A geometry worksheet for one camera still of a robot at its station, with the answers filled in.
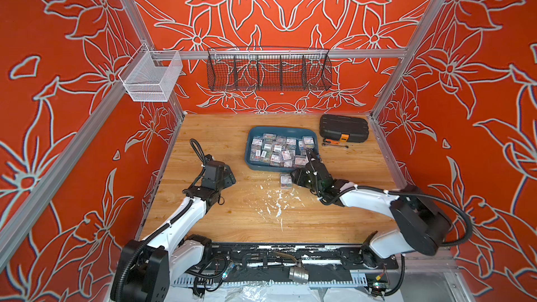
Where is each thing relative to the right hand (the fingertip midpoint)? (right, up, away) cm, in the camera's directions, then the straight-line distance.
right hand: (293, 171), depth 89 cm
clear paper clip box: (-3, -5, +2) cm, 6 cm away
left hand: (-30, -1, -1) cm, 30 cm away
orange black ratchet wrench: (+21, +12, +16) cm, 29 cm away
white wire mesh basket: (-63, +38, -1) cm, 74 cm away
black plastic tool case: (+30, +19, +20) cm, 41 cm away
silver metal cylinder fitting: (-1, -30, -22) cm, 37 cm away
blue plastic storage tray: (-5, +9, +9) cm, 14 cm away
